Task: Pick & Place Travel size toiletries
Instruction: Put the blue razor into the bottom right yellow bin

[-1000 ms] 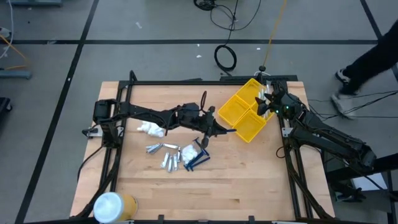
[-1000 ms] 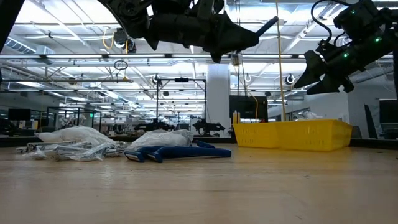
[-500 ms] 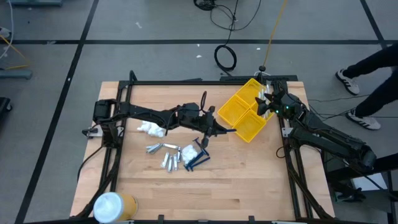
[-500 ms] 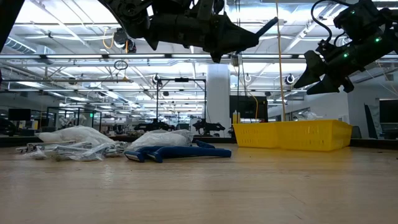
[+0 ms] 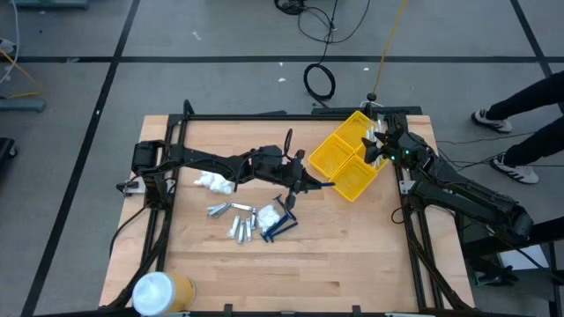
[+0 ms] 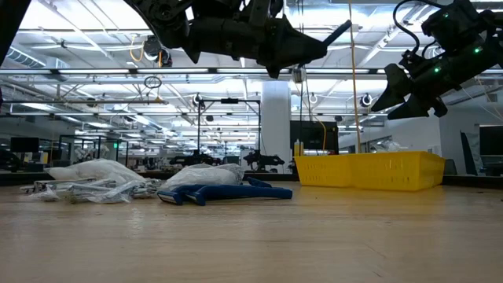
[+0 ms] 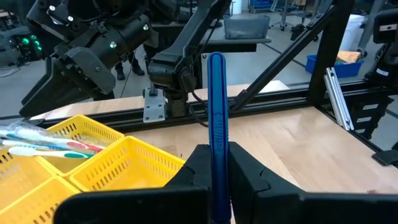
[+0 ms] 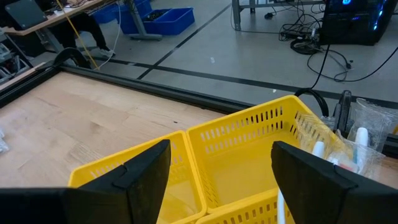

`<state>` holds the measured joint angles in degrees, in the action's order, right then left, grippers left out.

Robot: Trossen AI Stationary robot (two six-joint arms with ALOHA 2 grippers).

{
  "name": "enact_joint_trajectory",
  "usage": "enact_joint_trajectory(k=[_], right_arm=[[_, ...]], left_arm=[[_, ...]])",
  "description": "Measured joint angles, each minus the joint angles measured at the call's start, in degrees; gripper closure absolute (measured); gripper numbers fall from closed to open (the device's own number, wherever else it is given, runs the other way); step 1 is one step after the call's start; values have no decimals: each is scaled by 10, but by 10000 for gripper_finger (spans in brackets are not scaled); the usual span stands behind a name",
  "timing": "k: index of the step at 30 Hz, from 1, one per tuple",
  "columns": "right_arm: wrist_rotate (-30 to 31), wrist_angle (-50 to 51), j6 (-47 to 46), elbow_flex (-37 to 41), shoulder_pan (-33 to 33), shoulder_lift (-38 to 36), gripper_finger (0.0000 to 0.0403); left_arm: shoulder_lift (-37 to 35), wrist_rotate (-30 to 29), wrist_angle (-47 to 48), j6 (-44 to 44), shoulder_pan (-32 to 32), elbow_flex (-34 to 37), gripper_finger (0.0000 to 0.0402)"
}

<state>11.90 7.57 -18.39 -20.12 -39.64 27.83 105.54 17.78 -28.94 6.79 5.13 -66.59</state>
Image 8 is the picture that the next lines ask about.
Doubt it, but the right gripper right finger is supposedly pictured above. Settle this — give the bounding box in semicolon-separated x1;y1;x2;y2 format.
272;141;398;224

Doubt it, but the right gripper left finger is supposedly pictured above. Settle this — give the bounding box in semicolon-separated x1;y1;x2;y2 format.
0;139;172;224

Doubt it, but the blue white toothbrush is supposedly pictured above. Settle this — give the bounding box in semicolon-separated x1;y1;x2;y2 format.
275;186;287;224

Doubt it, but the clear bag of white cotton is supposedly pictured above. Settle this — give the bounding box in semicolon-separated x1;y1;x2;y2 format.
0;126;10;154

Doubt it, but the blue storage bin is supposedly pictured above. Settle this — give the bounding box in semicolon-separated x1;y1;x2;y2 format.
143;6;196;36
92;9;121;25
119;0;153;34

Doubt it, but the cluttered equipment rack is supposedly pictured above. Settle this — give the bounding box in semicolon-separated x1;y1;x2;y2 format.
0;29;34;85

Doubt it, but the black computer tower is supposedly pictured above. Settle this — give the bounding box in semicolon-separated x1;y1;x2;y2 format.
319;0;398;47

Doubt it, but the wooden desk top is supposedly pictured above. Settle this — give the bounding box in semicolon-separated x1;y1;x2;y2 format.
1;0;106;37

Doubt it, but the grey laptop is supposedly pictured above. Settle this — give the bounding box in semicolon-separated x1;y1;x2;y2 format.
4;0;49;31

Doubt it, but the coiled black cable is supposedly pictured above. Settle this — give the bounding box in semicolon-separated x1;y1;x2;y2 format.
294;88;330;118

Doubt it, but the black metal table frame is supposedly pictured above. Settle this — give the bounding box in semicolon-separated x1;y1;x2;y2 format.
0;47;398;159

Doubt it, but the black floor cable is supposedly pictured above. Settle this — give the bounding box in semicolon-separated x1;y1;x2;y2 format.
306;43;398;91

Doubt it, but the black cable bundle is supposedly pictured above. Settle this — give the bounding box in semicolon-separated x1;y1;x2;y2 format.
264;0;354;57

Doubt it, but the yellow cable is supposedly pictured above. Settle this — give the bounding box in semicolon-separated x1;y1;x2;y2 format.
55;0;101;71

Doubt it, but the white cable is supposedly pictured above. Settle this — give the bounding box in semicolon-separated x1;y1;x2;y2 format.
95;0;123;71

